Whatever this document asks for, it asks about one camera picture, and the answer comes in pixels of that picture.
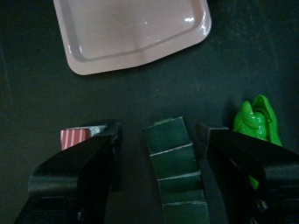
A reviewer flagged pink square plastic plate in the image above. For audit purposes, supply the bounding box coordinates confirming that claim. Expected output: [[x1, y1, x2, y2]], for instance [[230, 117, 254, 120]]
[[50, 0, 213, 76]]

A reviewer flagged bright green plastic toy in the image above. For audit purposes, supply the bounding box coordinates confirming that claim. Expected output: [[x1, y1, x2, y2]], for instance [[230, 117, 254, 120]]
[[232, 94, 284, 191]]

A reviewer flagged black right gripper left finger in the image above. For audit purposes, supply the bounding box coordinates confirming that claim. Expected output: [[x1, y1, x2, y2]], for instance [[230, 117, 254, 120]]
[[13, 122, 123, 224]]

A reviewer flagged red striped salmon sushi toy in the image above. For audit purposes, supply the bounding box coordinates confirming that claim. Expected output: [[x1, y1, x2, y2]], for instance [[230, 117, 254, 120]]
[[59, 124, 107, 151]]

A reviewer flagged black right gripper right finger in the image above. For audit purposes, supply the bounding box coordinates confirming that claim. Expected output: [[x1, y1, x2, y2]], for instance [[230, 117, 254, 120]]
[[194, 121, 299, 224]]

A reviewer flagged dark green sushi roll toy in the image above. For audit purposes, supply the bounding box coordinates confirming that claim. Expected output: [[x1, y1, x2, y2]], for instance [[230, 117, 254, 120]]
[[139, 116, 210, 224]]

